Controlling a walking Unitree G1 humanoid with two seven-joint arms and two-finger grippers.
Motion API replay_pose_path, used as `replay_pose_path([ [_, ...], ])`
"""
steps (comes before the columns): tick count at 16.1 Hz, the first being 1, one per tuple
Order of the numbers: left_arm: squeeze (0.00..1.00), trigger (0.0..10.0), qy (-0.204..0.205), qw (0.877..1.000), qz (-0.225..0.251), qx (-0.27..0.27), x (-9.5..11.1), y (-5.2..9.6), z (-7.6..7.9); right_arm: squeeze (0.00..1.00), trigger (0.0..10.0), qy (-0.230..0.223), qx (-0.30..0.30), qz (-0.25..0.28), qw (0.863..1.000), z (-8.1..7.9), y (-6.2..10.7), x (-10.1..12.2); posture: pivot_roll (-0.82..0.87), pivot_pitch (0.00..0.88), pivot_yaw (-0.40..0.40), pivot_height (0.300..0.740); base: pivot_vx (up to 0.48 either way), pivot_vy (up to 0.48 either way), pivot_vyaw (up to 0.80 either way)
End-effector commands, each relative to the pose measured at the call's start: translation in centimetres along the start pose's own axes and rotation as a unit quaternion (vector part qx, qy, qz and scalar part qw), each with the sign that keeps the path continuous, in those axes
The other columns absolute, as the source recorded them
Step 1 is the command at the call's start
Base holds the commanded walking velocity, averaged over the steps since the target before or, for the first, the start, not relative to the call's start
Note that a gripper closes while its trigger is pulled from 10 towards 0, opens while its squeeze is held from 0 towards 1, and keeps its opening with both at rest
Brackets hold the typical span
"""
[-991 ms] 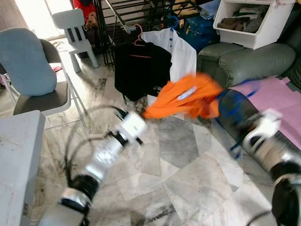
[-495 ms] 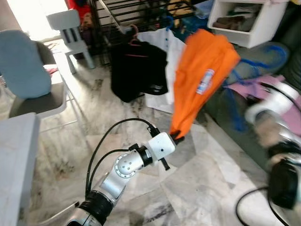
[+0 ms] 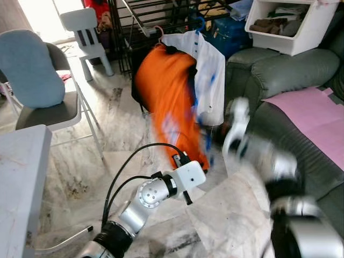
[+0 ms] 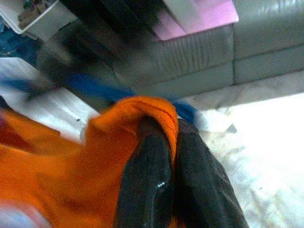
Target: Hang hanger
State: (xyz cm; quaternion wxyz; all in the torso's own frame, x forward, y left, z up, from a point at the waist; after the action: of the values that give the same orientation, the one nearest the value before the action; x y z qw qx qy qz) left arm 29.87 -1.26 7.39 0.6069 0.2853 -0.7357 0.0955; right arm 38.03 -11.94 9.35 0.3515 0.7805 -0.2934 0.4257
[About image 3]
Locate short black left arm cable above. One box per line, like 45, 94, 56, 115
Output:
106, 174, 157, 217

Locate pink hanger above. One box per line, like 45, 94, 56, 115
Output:
152, 25, 164, 44

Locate grey folding chair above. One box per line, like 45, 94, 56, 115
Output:
0, 42, 104, 159

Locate pink mat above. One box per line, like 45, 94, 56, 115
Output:
262, 87, 344, 170

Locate white shirt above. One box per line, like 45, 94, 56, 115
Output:
160, 31, 226, 127

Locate blue suitcase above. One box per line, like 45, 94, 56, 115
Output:
203, 16, 253, 57

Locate brown garment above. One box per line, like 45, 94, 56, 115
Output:
250, 17, 293, 34

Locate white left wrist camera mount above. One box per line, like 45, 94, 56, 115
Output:
172, 160, 207, 190

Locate grey green sofa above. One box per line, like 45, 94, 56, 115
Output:
225, 21, 344, 237

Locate white plastic storage bin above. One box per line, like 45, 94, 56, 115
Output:
245, 0, 340, 57

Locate white child chair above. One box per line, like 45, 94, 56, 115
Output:
59, 8, 114, 82

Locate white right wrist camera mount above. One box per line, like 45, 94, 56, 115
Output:
223, 97, 250, 156

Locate blue grey cushion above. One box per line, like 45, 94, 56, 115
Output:
0, 30, 66, 109

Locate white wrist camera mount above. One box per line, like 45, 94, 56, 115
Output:
172, 160, 207, 190
223, 97, 250, 156

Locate orange shirt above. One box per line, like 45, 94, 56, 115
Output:
134, 44, 211, 171

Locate long black left arm cable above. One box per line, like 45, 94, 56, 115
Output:
101, 142, 186, 226

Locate black clothes drying rack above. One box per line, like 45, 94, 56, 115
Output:
107, 0, 253, 76

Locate red garment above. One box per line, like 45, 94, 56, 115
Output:
89, 0, 113, 30

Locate white folding table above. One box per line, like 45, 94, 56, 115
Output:
0, 125, 95, 258

